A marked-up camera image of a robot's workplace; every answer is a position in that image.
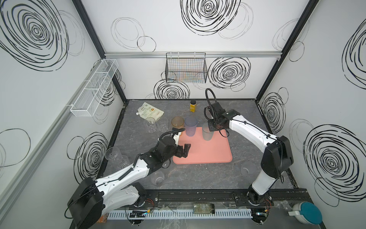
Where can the green circuit board box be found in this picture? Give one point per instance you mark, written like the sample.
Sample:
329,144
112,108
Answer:
203,208

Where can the white slotted cable duct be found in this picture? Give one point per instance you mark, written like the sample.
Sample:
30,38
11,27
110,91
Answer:
180,214

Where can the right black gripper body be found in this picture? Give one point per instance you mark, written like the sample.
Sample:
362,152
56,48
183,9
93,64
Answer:
214,125

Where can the blue plastic cup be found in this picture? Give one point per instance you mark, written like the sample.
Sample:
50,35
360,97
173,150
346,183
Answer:
190,125

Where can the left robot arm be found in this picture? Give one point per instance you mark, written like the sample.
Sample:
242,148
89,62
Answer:
94,198

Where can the clear wine glass left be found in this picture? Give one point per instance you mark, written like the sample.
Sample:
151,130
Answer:
116,159

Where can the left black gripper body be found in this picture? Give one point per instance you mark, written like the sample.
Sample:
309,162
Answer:
180,150

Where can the clear acrylic wall shelf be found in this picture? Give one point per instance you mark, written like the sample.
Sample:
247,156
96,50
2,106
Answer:
96,86

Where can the amber plastic cup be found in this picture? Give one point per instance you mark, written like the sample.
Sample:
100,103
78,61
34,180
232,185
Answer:
178,122

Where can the yellow spice jar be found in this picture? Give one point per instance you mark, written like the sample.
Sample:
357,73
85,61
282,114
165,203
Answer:
193,106

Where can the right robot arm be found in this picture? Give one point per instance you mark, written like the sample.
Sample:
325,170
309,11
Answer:
277,153

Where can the white sugar refill pouch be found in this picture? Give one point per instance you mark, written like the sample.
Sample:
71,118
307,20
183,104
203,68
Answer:
149,111

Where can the teal white kettle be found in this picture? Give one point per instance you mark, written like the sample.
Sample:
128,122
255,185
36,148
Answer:
306,213

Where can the black wire basket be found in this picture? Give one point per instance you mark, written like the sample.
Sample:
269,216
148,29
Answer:
186,67

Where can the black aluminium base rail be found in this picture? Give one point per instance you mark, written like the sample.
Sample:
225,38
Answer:
238,196

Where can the teal plastic cup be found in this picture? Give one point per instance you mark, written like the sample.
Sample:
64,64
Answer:
207,134

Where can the pink plastic tray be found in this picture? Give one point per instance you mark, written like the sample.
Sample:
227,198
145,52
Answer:
216,150

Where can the clear glass pouch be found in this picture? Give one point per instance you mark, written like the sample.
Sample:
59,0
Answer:
162,124
150,124

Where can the clear cup front left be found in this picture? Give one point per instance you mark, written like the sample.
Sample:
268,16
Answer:
157,178

